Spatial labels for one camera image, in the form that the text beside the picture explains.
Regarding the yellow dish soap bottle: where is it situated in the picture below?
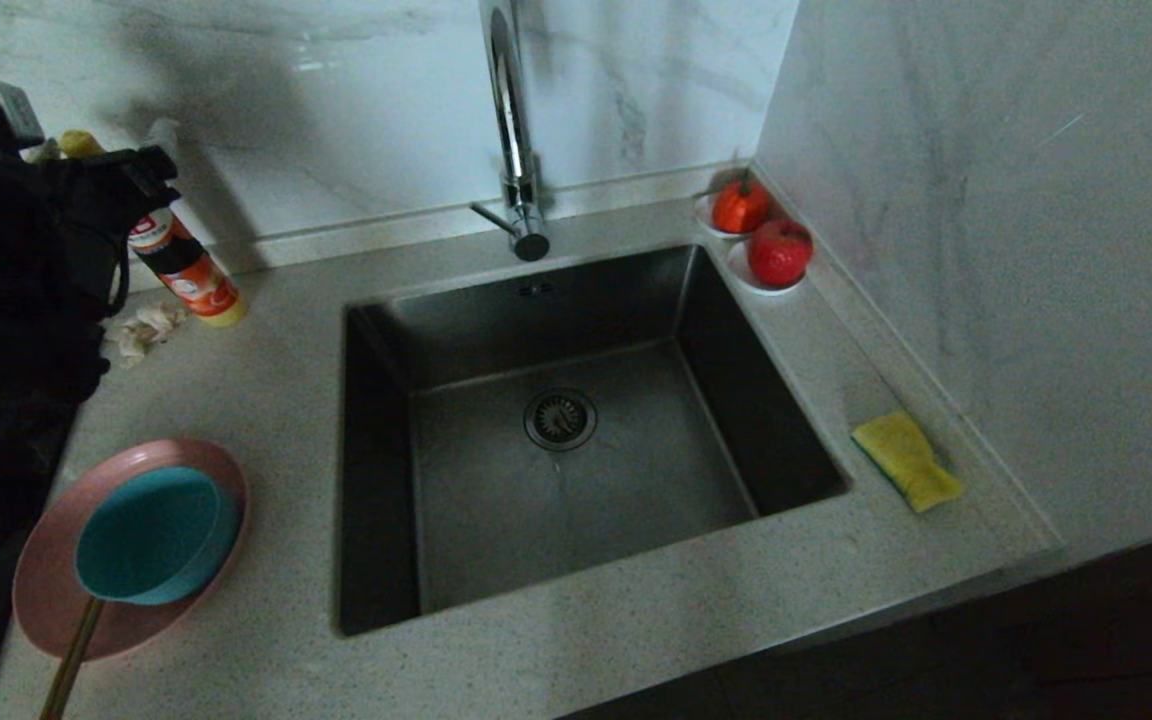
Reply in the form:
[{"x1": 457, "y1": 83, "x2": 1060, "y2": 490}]
[{"x1": 56, "y1": 130, "x2": 248, "y2": 328}]

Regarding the round metal drain strainer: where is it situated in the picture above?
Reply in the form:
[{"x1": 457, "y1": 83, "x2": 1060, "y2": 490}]
[{"x1": 523, "y1": 388, "x2": 599, "y2": 452}]

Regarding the orange-red tomato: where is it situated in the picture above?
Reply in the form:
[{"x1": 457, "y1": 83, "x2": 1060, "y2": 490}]
[{"x1": 712, "y1": 172, "x2": 772, "y2": 237}]

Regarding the crumpled beige tissue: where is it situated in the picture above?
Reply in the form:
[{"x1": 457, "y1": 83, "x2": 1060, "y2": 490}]
[{"x1": 106, "y1": 303, "x2": 187, "y2": 369}]

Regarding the wooden stick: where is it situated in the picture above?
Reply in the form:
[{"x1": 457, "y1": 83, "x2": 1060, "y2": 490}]
[{"x1": 40, "y1": 597, "x2": 105, "y2": 720}]

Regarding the red apple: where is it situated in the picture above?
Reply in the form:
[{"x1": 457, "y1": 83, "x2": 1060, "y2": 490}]
[{"x1": 746, "y1": 218, "x2": 815, "y2": 289}]

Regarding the stainless steel sink basin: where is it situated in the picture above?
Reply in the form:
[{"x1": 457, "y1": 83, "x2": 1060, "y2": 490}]
[{"x1": 333, "y1": 243, "x2": 852, "y2": 638}]

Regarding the small white saucer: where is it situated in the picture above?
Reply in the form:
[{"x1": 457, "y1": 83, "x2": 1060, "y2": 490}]
[
  {"x1": 693, "y1": 192, "x2": 752, "y2": 241},
  {"x1": 726, "y1": 242, "x2": 807, "y2": 297}
]

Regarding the teal bowl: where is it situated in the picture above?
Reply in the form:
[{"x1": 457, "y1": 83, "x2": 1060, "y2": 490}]
[{"x1": 74, "y1": 467, "x2": 242, "y2": 606}]

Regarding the chrome faucet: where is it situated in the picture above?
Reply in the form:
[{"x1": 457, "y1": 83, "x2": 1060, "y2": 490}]
[{"x1": 471, "y1": 0, "x2": 553, "y2": 264}]

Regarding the yellow sponge green backing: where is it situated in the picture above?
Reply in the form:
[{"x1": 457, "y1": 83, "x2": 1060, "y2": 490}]
[{"x1": 851, "y1": 410, "x2": 965, "y2": 514}]

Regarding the pink plate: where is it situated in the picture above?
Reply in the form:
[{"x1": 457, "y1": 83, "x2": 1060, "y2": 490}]
[{"x1": 12, "y1": 437, "x2": 250, "y2": 661}]

